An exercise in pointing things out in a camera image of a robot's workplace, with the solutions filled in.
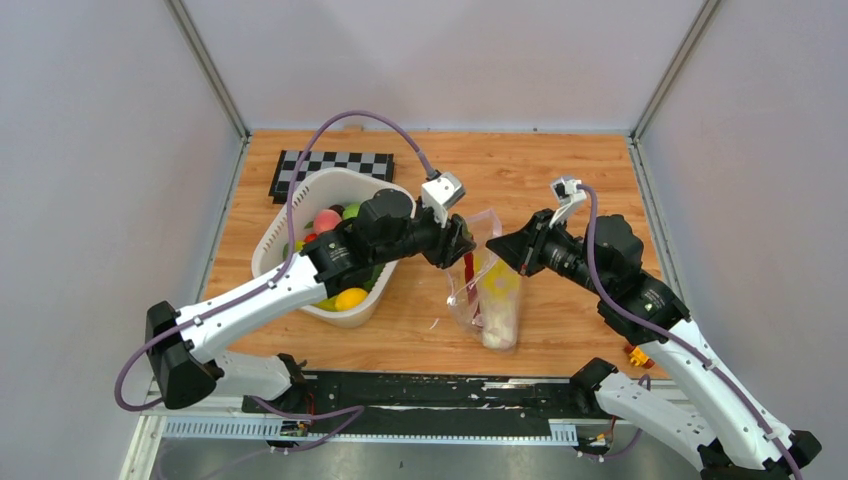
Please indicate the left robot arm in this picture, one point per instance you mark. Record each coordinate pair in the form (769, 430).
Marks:
(182, 344)

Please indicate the white plastic basket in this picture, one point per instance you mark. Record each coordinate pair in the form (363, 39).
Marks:
(319, 191)

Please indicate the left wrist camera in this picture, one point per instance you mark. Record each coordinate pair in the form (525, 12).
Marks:
(440, 193)

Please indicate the clear zip top bag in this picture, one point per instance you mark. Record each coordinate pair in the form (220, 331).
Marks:
(483, 226)

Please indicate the yellow red toy car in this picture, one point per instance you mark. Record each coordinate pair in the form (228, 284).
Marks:
(637, 358)

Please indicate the pink peach toy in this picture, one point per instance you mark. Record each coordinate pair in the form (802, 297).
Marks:
(326, 220)

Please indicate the yellow napa cabbage toy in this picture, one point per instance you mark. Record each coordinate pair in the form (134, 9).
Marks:
(498, 293)

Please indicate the green yellow mango toy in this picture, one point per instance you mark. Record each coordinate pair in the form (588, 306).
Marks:
(328, 304)

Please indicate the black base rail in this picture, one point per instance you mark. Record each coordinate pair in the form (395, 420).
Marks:
(441, 406)

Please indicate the yellow lemon toy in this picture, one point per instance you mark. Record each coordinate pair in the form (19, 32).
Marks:
(350, 299)

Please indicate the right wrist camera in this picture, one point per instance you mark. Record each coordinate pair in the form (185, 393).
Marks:
(570, 197)

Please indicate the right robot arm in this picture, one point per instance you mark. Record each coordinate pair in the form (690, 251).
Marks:
(727, 435)

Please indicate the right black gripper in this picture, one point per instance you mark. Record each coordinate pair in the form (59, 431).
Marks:
(522, 247)

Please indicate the black white checkerboard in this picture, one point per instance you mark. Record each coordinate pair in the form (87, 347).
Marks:
(380, 166)

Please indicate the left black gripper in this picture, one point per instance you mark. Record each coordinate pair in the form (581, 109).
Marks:
(446, 253)

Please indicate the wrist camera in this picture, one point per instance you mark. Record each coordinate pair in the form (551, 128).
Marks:
(570, 197)
(440, 193)

